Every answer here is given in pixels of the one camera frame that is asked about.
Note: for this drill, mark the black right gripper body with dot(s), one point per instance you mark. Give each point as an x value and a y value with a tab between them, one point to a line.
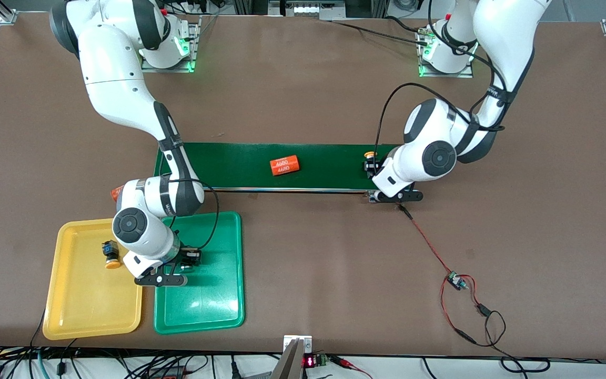
187	256

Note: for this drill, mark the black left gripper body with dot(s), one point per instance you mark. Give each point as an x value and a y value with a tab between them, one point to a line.
372	168

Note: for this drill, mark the orange cylinder 4680 print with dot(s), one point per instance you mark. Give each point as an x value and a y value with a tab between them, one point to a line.
115	195
285	166

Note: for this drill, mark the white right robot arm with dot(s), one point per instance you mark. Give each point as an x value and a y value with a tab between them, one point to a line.
134	226

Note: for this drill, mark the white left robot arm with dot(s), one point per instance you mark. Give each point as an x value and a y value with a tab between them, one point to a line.
437	158

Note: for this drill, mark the green plastic tray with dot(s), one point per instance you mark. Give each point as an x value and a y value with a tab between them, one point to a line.
208	305

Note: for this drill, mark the green conveyor belt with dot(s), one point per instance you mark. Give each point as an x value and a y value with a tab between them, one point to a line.
240	163

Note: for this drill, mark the yellow plastic tray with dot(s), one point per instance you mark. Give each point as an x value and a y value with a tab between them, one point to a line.
87	305

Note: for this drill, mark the small controller circuit board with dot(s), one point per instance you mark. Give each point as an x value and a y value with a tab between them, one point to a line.
455	280

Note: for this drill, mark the red led display module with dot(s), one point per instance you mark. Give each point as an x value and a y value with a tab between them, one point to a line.
309	361

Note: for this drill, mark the white labelled device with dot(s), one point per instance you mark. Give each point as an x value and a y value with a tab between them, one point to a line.
308	9

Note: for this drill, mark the red clip lead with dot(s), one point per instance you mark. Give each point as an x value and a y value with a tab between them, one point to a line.
342	361

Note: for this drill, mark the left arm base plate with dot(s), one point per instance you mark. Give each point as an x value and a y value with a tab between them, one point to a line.
455	75

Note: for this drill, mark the silver metal clamp bracket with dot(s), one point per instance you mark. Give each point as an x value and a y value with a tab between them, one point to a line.
298	347

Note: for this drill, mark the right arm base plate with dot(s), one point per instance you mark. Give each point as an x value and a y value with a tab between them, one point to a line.
193	52

